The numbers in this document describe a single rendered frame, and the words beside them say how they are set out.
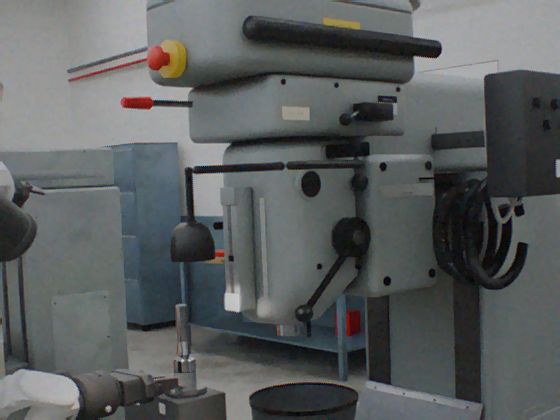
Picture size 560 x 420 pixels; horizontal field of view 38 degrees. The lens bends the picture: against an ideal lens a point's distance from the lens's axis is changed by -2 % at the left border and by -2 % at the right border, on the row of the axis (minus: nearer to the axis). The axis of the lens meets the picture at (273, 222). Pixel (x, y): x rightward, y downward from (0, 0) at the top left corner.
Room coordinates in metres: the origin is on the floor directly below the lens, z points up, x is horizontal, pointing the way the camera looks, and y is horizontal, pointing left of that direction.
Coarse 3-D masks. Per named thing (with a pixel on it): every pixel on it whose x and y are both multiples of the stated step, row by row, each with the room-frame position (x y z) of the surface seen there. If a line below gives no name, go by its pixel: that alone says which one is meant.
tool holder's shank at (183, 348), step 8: (176, 304) 1.68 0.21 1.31; (184, 304) 1.68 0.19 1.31; (176, 312) 1.67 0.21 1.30; (184, 312) 1.67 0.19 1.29; (176, 320) 1.67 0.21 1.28; (184, 320) 1.67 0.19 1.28; (176, 328) 1.67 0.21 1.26; (184, 328) 1.67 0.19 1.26; (184, 336) 1.67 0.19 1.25; (184, 344) 1.67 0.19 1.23; (184, 352) 1.66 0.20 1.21
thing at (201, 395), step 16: (160, 400) 1.64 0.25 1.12; (176, 400) 1.62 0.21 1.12; (192, 400) 1.62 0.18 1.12; (208, 400) 1.64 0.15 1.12; (224, 400) 1.67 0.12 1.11; (128, 416) 1.75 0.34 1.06; (144, 416) 1.69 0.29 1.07; (160, 416) 1.65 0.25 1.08; (176, 416) 1.60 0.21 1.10; (192, 416) 1.61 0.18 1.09; (208, 416) 1.64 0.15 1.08; (224, 416) 1.67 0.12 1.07
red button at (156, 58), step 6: (150, 48) 1.29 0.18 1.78; (156, 48) 1.28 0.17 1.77; (150, 54) 1.29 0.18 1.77; (156, 54) 1.28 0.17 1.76; (162, 54) 1.28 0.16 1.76; (168, 54) 1.30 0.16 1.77; (150, 60) 1.29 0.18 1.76; (156, 60) 1.28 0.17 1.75; (162, 60) 1.28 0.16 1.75; (168, 60) 1.30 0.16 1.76; (150, 66) 1.29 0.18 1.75; (156, 66) 1.28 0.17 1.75
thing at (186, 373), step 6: (174, 366) 1.66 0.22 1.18; (180, 366) 1.66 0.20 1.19; (186, 366) 1.66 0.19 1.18; (192, 366) 1.66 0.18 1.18; (174, 372) 1.67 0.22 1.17; (180, 372) 1.66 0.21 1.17; (186, 372) 1.66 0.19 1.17; (192, 372) 1.66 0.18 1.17; (180, 378) 1.66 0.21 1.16; (186, 378) 1.66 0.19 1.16; (192, 378) 1.66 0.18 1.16; (180, 384) 1.66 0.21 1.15; (186, 384) 1.66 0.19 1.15; (192, 384) 1.66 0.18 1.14
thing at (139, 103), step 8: (144, 96) 1.39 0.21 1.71; (128, 104) 1.36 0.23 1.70; (136, 104) 1.37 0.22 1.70; (144, 104) 1.38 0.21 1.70; (152, 104) 1.39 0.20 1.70; (160, 104) 1.41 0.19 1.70; (168, 104) 1.42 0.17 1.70; (176, 104) 1.43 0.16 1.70; (184, 104) 1.44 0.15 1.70; (192, 104) 1.45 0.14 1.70
